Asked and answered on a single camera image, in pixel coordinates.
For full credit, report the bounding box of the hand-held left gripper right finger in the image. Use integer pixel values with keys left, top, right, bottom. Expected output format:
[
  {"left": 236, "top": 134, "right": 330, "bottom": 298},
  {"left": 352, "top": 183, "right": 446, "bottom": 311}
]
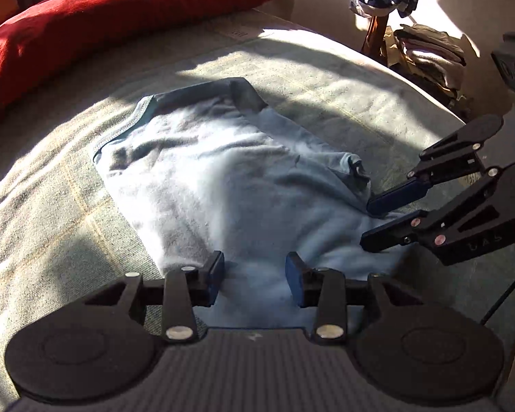
[{"left": 285, "top": 251, "right": 425, "bottom": 344}]

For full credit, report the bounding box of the grey-green plaid bed sheet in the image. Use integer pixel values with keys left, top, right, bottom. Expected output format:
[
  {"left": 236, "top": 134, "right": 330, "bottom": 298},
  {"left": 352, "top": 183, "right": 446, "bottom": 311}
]
[{"left": 0, "top": 9, "right": 515, "bottom": 412}]

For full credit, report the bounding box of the beige folded clothes pile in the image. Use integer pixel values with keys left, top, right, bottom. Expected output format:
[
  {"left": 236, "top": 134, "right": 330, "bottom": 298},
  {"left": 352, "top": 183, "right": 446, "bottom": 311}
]
[{"left": 386, "top": 23, "right": 469, "bottom": 110}]

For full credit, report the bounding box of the red quilt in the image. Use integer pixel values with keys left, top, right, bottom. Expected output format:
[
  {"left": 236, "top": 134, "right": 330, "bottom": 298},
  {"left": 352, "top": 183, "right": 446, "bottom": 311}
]
[{"left": 0, "top": 0, "right": 285, "bottom": 128}]

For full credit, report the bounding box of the light blue cartoon-print shirt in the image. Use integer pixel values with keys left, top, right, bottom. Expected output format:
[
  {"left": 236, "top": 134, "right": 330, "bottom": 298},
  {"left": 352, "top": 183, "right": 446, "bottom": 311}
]
[{"left": 92, "top": 76, "right": 413, "bottom": 331}]

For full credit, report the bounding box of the black cable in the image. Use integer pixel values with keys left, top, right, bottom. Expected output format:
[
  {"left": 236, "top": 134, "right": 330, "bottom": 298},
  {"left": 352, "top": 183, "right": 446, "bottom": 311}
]
[{"left": 480, "top": 271, "right": 515, "bottom": 328}]

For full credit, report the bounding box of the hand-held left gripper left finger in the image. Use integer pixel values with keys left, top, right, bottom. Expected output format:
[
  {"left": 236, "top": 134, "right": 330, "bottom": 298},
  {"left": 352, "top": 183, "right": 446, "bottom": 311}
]
[{"left": 83, "top": 251, "right": 225, "bottom": 344}]

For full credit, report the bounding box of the wooden chair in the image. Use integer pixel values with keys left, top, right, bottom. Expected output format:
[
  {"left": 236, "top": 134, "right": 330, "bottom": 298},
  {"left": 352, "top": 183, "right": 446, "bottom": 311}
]
[{"left": 360, "top": 13, "right": 390, "bottom": 60}]

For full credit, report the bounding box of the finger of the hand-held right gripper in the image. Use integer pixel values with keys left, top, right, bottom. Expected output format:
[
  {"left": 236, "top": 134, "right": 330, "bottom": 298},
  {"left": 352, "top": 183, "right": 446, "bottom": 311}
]
[
  {"left": 367, "top": 114, "right": 504, "bottom": 218},
  {"left": 360, "top": 167, "right": 501, "bottom": 254}
]

